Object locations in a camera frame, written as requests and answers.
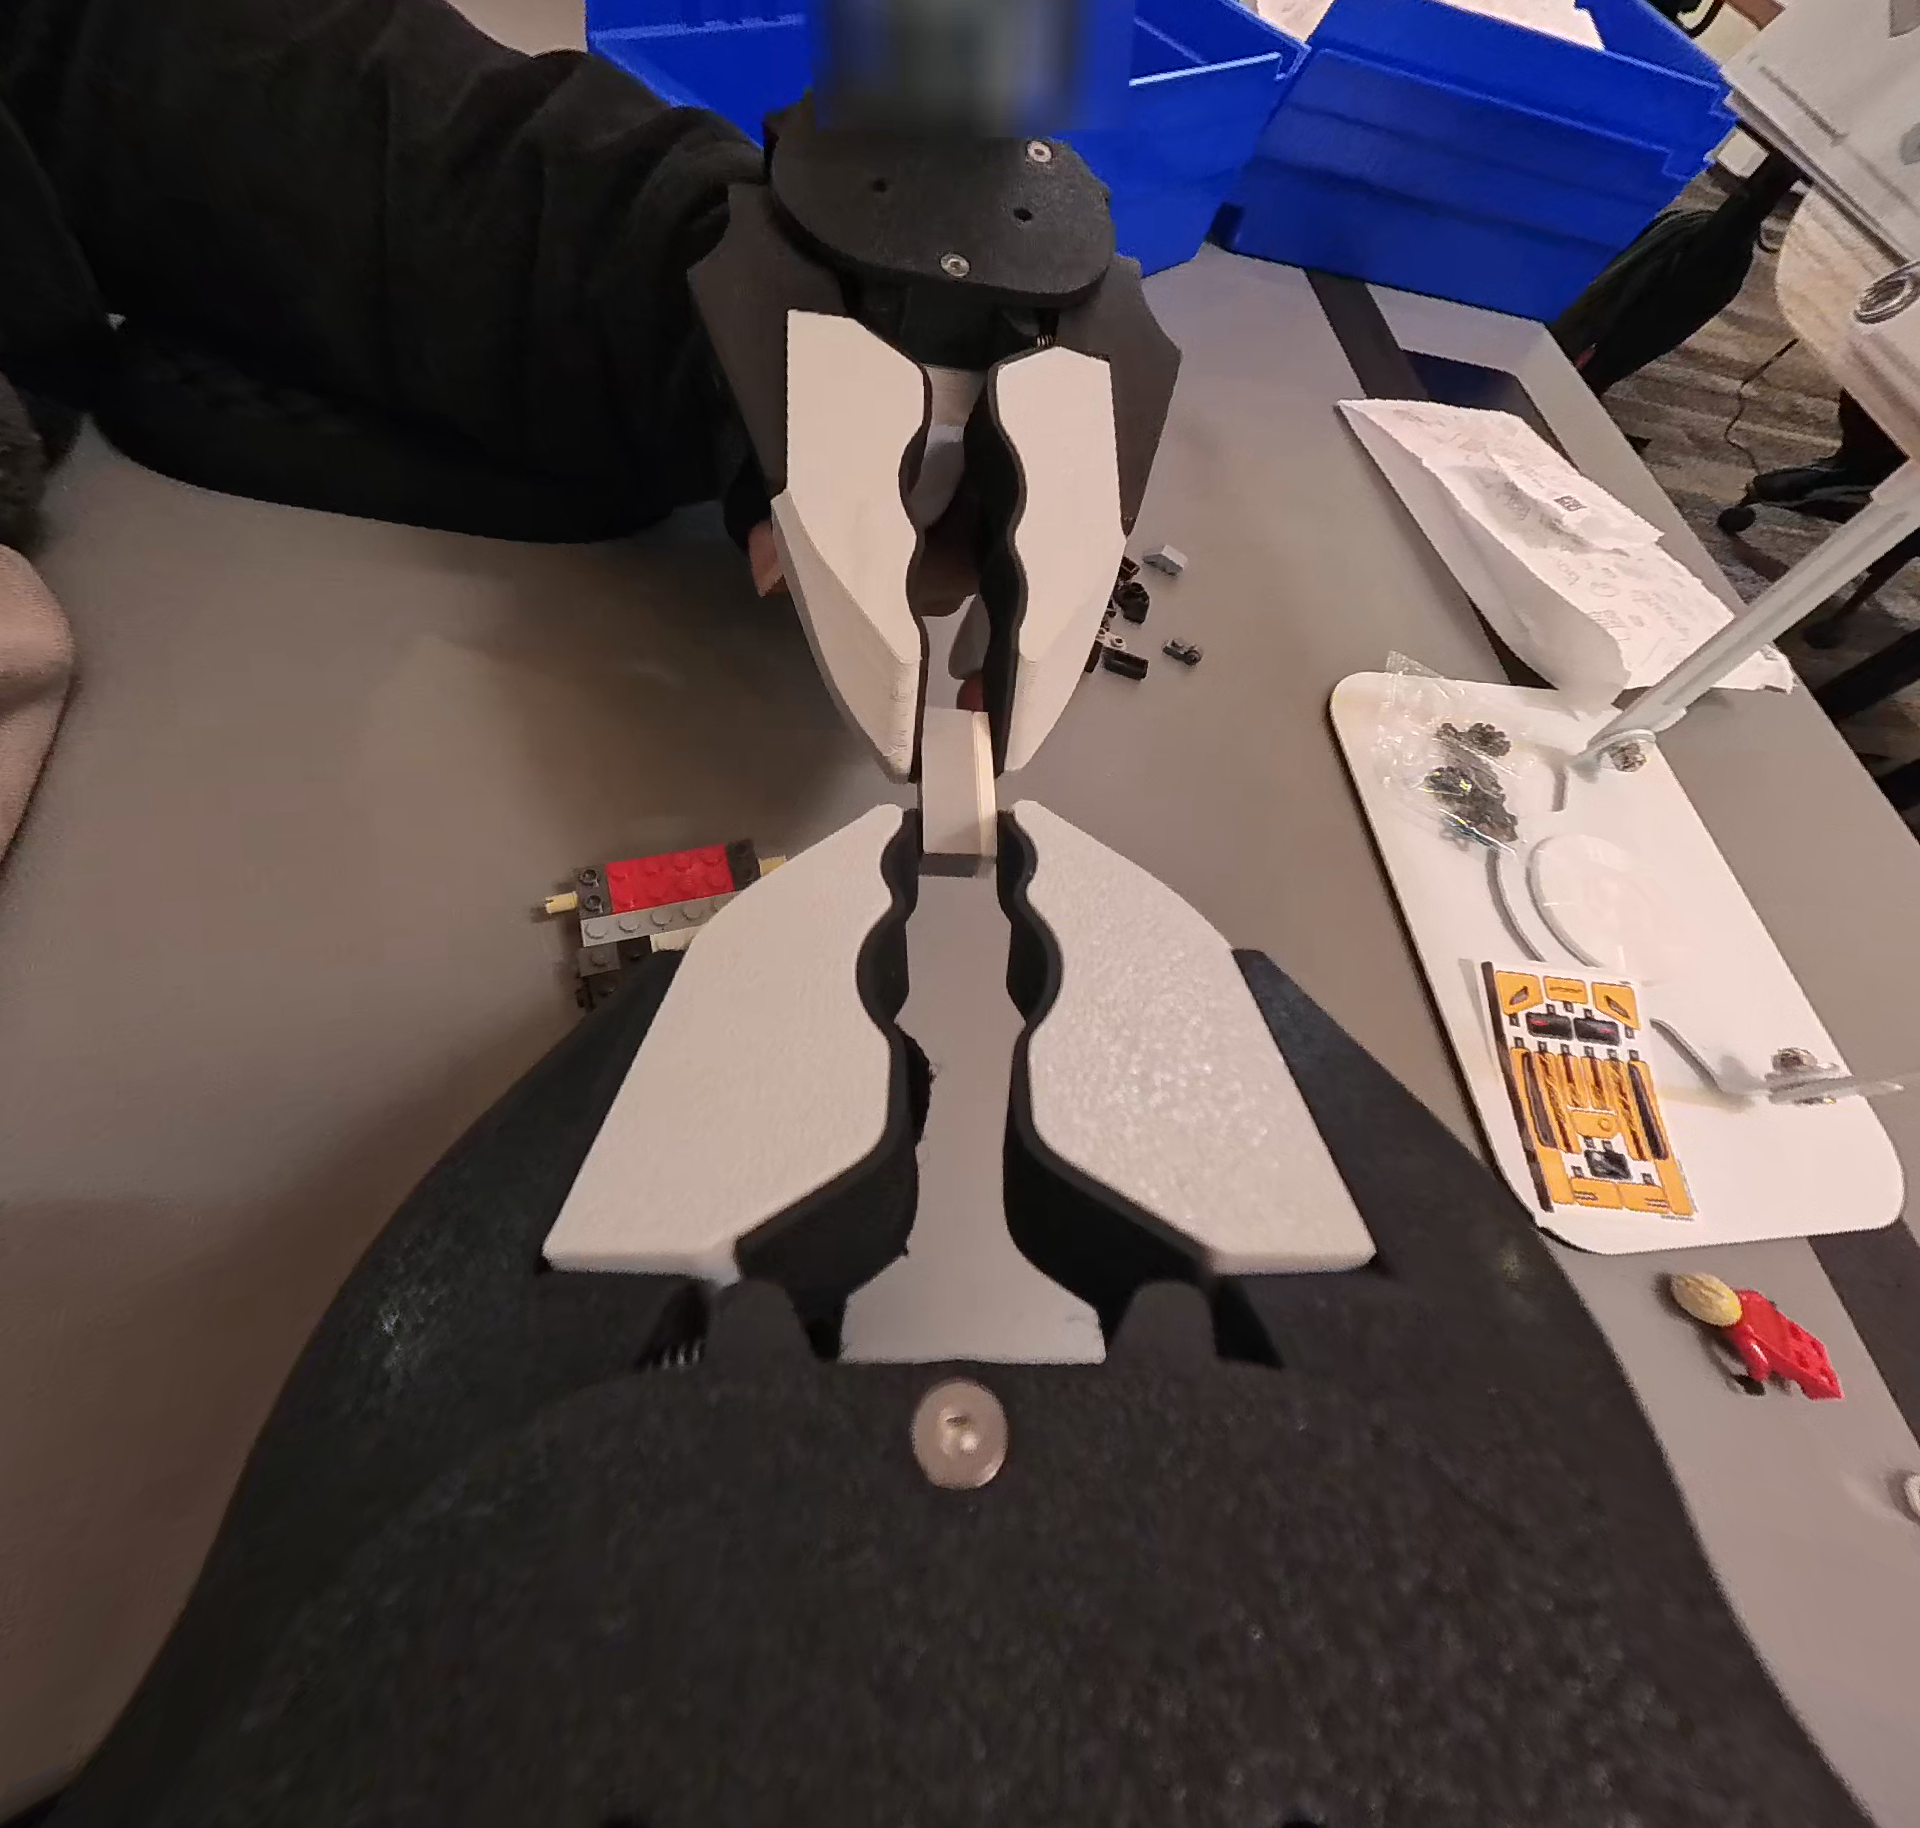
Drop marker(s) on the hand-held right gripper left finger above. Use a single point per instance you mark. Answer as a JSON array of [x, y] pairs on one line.
[[720, 1109]]

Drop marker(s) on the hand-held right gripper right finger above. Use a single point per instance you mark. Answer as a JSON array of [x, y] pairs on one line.
[[1200, 1109]]

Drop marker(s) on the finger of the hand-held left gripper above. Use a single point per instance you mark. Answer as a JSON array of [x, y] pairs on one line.
[[1073, 509], [840, 509]]

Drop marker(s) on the small brick pieces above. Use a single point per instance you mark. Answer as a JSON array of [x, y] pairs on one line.
[[1140, 614]]

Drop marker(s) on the brick car chassis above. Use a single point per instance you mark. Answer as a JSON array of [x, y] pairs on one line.
[[675, 875]]

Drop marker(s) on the white long tile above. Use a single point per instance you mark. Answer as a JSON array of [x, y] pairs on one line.
[[957, 785]]

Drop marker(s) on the white book stand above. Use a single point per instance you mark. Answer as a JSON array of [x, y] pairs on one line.
[[1727, 884]]

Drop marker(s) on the grey instruction booklet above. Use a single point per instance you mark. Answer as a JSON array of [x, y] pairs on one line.
[[1847, 73]]

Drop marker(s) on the person's left forearm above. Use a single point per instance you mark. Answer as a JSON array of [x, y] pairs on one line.
[[375, 208]]

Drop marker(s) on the grey desk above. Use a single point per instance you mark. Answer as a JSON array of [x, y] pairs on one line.
[[300, 733]]

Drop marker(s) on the person's left hand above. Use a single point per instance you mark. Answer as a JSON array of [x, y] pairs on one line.
[[949, 560]]

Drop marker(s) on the orange sticker sheet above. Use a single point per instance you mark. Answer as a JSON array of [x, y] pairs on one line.
[[1590, 1094]]

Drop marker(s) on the clear bag of black gears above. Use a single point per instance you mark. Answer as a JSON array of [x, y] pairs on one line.
[[1463, 785]]

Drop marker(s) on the white printed paper bag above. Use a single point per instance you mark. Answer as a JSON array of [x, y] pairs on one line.
[[1562, 538]]

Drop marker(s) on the red minifigure torso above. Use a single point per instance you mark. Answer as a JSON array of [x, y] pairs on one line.
[[1777, 1348]]

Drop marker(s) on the black backpack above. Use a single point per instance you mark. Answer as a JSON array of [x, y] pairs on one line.
[[1682, 268]]

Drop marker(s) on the person's clothed torso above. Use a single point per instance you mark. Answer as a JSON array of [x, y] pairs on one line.
[[30, 689]]

